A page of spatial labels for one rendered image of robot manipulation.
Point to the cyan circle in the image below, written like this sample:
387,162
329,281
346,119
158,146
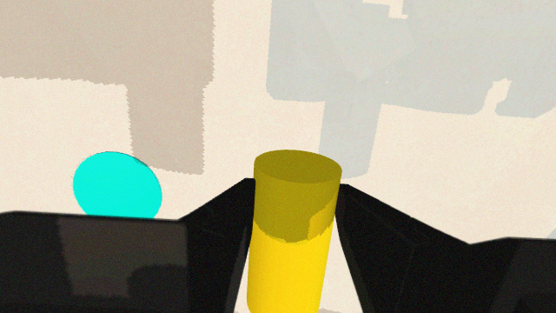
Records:
116,184

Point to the yellow cylinder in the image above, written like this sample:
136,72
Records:
295,199

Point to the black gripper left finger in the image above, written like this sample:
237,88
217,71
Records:
193,264

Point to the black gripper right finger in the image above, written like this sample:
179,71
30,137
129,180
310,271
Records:
399,264

